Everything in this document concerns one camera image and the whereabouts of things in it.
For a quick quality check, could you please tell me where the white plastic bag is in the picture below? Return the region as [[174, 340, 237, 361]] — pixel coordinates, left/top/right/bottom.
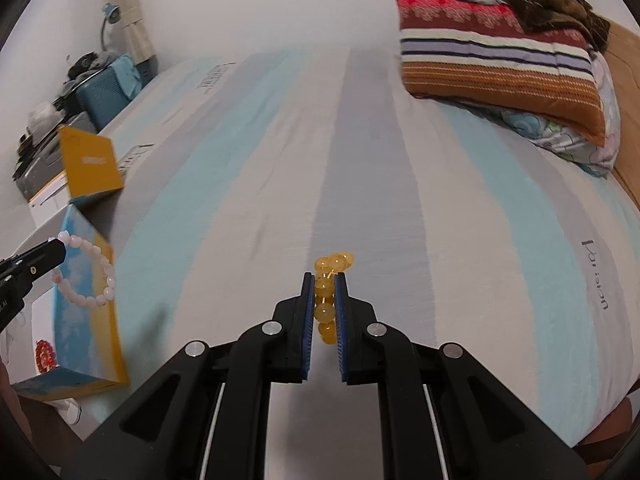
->
[[27, 101, 61, 133]]

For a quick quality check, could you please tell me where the blue desk lamp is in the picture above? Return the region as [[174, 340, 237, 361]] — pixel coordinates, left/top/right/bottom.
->
[[100, 2, 123, 53]]

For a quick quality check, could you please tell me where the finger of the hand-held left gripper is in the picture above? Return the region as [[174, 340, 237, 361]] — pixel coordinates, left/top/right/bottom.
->
[[0, 241, 67, 287]]

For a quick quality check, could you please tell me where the teal suitcase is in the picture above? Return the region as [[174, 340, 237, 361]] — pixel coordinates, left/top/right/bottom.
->
[[80, 57, 156, 131]]

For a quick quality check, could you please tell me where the floral pillow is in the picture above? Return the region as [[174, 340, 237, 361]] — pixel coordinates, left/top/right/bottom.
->
[[440, 50, 621, 178]]

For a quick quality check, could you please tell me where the black bag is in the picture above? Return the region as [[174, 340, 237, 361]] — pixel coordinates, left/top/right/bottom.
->
[[67, 51, 98, 78]]

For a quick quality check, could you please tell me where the striped red orange pillow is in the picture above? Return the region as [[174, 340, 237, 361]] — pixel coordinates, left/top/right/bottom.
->
[[394, 0, 608, 146]]

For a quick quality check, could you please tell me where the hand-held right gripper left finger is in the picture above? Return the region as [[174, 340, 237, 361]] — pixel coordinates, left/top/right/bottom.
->
[[59, 272, 315, 480]]

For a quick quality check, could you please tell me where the blue and orange cardboard box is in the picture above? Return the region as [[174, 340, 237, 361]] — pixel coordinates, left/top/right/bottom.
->
[[10, 126, 130, 401]]

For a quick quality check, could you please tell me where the red bead bracelet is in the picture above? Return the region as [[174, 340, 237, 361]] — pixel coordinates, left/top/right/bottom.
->
[[34, 340, 60, 373]]

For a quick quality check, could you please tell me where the blue cloth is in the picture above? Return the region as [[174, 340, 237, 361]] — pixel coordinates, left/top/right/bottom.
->
[[112, 55, 143, 98]]

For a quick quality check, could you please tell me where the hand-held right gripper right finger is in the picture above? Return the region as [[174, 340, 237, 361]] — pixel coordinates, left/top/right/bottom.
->
[[335, 272, 589, 480]]

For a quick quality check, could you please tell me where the beige curtain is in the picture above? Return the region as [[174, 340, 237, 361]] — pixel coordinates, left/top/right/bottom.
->
[[97, 0, 161, 68]]

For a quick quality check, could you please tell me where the grey suitcase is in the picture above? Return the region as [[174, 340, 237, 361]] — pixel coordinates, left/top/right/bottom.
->
[[12, 110, 93, 198]]

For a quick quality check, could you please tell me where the yellow bead bracelet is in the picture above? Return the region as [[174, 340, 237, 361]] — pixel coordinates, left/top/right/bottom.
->
[[313, 250, 357, 346]]

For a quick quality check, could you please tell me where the wooden bed frame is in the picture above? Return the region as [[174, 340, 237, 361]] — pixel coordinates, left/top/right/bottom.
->
[[595, 22, 640, 211]]

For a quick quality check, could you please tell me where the pink bead bracelet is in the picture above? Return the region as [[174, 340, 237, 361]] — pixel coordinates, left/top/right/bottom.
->
[[51, 231, 118, 308]]

